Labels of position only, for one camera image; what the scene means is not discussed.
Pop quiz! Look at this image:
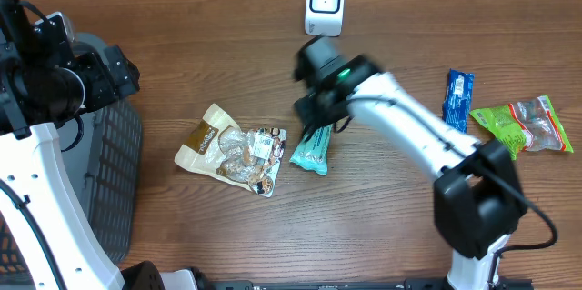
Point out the teal snack packet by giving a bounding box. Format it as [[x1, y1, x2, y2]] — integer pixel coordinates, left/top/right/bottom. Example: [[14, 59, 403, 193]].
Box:
[[290, 125, 332, 176]]

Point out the beige mushroom snack bag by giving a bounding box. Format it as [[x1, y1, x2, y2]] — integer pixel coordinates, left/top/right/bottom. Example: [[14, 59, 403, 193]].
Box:
[[175, 104, 286, 197]]

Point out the blue cookie packet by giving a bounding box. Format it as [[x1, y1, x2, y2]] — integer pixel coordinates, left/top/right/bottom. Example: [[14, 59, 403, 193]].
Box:
[[443, 69, 475, 133]]

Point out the green gummy candy bag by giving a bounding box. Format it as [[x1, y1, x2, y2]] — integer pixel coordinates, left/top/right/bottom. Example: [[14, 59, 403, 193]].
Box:
[[470, 95, 574, 160]]

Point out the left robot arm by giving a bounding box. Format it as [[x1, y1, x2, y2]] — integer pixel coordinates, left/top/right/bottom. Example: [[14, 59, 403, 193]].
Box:
[[1, 0, 203, 289]]

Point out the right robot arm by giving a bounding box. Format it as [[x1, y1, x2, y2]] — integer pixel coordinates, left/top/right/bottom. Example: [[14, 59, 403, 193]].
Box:
[[295, 35, 532, 289]]

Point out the grey plastic shopping basket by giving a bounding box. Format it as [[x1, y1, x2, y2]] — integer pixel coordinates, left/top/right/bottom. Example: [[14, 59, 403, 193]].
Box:
[[1, 34, 143, 289]]

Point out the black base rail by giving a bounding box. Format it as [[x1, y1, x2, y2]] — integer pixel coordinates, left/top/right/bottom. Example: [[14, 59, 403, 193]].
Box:
[[208, 275, 533, 290]]

